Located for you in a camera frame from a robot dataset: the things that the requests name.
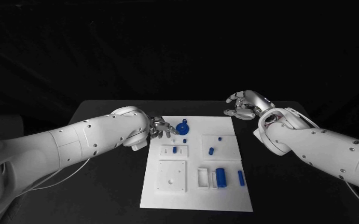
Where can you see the blue gear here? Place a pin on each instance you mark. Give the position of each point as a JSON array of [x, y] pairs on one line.
[[183, 128]]

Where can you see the white task board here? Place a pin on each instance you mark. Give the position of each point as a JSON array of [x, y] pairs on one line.
[[197, 194]]

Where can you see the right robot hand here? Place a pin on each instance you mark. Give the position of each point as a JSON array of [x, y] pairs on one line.
[[253, 102]]

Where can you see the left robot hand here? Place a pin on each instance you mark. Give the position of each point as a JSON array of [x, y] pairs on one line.
[[161, 127]]

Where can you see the blue plug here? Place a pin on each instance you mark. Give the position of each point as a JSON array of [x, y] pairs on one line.
[[175, 149]]

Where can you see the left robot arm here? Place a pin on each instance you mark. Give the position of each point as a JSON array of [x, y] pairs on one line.
[[70, 142]]

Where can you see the blue oblong block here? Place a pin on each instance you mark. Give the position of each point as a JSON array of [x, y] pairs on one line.
[[211, 150]]

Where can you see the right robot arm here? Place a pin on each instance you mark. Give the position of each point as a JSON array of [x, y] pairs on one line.
[[309, 140]]

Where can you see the thin long blue cylinder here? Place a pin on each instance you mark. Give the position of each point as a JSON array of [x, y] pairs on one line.
[[242, 178]]

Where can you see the thick blue cylinder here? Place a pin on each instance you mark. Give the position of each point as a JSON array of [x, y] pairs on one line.
[[221, 177]]

